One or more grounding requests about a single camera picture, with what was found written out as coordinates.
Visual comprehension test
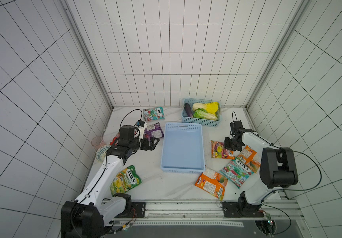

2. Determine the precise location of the pink yellow Fox's candy bag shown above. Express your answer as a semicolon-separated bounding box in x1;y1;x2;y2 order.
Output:
211;141;235;160

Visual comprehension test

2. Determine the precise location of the purple candy bag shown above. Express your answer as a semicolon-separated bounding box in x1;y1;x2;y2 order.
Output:
144;122;164;139

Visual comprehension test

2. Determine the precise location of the orange candy bag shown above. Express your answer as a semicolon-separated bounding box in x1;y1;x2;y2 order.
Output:
236;145;261;173

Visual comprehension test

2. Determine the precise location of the large light blue basket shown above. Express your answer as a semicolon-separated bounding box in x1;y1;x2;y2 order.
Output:
161;122;206;174

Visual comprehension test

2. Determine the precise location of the green Fox's candy bag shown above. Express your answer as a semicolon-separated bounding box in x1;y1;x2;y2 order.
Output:
110;165;142;195

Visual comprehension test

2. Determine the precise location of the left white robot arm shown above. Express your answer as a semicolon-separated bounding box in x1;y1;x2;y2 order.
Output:
61;120;159;238

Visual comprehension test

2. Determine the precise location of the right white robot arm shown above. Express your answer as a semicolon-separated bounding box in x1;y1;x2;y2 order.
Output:
222;129;298;218

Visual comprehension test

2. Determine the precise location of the small teal basket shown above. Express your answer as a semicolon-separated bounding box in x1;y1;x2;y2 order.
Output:
182;98;221;127

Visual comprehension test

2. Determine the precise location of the teal red Fox's candy bag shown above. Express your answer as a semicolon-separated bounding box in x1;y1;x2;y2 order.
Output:
219;158;253;188

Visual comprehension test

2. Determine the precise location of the yellow toy cabbage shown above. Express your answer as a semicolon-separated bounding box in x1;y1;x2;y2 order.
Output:
192;102;219;114

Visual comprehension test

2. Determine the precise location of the orange snack bag front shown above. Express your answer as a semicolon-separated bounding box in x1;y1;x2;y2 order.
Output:
195;167;228;200

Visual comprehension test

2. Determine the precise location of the green toy cabbage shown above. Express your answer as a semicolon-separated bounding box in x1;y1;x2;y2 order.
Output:
193;109;217;121

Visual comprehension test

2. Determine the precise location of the patterned round plate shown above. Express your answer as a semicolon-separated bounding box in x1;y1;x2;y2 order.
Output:
95;145;111;163

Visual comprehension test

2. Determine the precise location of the clear pink plastic cup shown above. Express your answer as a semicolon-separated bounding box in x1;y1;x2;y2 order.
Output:
91;136;106;150

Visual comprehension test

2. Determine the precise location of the purple toy eggplant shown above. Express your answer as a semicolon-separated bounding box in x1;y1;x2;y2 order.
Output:
184;103;193;118

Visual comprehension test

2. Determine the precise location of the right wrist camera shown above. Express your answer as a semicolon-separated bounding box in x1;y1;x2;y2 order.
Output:
230;121;244;134

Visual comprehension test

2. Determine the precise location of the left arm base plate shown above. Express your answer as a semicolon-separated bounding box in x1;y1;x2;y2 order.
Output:
128;202;146;218

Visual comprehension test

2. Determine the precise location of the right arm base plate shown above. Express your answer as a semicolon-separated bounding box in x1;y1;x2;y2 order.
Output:
220;201;264;218

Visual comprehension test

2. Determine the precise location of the aluminium mounting rail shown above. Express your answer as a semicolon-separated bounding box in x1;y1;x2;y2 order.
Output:
111;199;303;226

